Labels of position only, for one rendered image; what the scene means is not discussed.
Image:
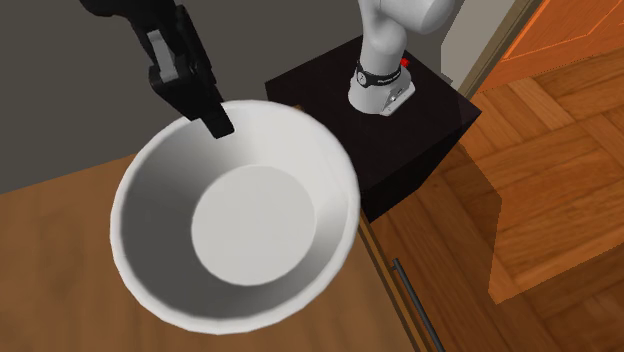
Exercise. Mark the orange wooden door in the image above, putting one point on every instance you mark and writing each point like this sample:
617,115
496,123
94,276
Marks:
565,34

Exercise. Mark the white bowl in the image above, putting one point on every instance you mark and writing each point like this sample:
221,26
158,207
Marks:
253,224

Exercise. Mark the black robot stand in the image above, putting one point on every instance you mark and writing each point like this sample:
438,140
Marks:
390,141

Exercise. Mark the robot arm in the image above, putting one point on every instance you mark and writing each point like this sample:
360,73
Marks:
382,34

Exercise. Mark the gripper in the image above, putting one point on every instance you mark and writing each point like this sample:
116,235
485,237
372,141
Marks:
126,6

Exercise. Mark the wooden cabinet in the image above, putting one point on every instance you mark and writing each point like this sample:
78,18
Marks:
58,273

